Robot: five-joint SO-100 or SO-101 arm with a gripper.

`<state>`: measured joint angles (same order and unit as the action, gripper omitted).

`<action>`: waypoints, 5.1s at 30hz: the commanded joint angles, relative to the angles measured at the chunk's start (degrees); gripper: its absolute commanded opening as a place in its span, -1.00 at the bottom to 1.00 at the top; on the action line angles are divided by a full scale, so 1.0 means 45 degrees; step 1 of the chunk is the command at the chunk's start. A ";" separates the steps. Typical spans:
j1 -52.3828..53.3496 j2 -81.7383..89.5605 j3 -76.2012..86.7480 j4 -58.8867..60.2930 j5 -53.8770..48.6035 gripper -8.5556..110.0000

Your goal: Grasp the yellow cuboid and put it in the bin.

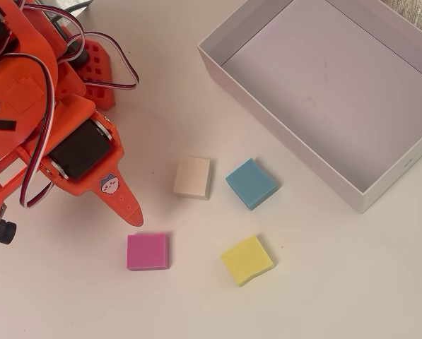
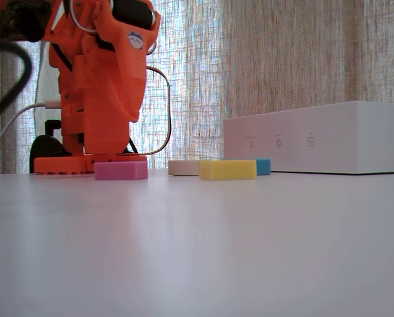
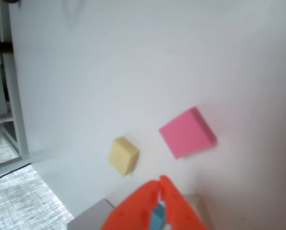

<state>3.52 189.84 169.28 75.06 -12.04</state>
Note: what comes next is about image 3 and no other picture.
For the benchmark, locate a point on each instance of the white shelf frame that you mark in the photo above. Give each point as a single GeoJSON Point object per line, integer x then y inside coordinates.
{"type": "Point", "coordinates": [0, 95]}

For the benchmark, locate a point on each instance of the yellow foam cuboid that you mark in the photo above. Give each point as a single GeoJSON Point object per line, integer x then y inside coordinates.
{"type": "Point", "coordinates": [122, 155]}

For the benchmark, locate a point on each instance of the white bin box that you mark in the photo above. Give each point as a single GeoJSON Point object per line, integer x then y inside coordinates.
{"type": "Point", "coordinates": [92, 218]}

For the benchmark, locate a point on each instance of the blue foam cuboid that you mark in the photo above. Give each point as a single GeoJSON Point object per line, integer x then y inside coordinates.
{"type": "Point", "coordinates": [157, 216]}

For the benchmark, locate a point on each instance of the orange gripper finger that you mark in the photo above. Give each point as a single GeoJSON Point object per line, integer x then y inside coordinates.
{"type": "Point", "coordinates": [178, 210]}
{"type": "Point", "coordinates": [133, 208]}

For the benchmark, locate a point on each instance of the cream white foam cuboid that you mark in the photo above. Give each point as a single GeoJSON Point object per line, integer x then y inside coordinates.
{"type": "Point", "coordinates": [201, 210]}

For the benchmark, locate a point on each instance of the pink foam cuboid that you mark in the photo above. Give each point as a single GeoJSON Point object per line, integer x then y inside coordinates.
{"type": "Point", "coordinates": [184, 134]}

